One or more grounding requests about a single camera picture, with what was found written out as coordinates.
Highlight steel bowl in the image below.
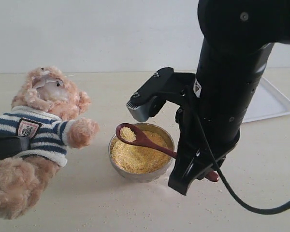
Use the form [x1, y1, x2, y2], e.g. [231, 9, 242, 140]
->
[108, 123, 174, 183]

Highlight white rectangular tray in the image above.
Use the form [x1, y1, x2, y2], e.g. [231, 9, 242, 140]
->
[243, 78, 290, 123]

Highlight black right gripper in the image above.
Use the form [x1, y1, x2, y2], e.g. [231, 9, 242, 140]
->
[168, 97, 240, 195]

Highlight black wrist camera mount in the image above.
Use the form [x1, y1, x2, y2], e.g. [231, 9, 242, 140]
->
[126, 67, 195, 122]

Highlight teddy bear striped sweater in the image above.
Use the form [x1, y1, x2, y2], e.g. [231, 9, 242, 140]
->
[0, 66, 99, 219]

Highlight yellow millet grains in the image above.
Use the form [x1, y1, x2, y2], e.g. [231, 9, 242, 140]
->
[111, 127, 171, 174]

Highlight dark red wooden spoon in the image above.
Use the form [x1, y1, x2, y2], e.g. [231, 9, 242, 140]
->
[116, 123, 219, 182]

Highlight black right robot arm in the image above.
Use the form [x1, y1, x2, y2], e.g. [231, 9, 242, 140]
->
[168, 0, 290, 195]

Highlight black thin cable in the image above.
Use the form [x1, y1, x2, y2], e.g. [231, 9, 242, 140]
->
[183, 87, 290, 215]

